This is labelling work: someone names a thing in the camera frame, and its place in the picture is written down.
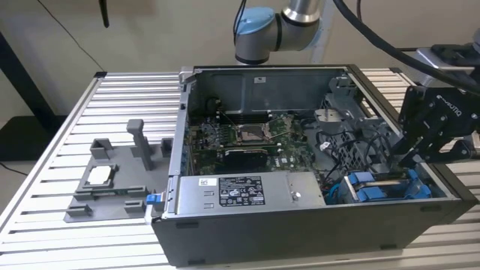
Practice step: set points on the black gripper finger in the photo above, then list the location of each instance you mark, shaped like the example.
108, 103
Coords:
412, 107
439, 149

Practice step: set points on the hard disk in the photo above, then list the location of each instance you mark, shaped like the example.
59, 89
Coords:
360, 178

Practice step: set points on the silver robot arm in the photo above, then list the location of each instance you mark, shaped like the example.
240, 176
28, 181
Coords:
292, 28

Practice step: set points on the empty blue disk carrier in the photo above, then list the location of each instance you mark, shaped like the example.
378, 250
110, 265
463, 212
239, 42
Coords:
370, 194

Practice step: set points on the disk bay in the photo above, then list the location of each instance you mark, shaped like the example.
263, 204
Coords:
351, 187

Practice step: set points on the grey metal drive cage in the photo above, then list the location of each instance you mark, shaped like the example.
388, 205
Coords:
338, 121

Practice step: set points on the green motherboard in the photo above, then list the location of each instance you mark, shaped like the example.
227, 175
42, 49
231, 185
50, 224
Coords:
292, 140

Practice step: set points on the CPU socket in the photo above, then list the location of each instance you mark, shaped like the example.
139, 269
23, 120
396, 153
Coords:
250, 135

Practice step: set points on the grey metal power supply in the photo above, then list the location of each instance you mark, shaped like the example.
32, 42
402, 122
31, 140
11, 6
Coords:
282, 194

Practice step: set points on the black graphics card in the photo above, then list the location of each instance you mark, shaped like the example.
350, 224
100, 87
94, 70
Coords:
243, 159

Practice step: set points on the black PC case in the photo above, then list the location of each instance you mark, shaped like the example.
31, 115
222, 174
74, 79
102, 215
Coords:
300, 239

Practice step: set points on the locking lever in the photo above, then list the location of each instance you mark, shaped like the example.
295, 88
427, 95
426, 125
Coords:
227, 116

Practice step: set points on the blue case latch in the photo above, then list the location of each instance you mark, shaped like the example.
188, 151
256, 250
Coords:
152, 199

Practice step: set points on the silver CPU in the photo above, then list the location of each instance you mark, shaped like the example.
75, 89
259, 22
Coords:
100, 174

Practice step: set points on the grey parts rack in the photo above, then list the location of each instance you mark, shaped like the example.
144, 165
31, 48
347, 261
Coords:
112, 208

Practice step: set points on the black metal stand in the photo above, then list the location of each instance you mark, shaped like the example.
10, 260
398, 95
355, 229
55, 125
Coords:
26, 84

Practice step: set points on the silver camera mount bracket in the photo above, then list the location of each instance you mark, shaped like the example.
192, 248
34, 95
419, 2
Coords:
427, 56

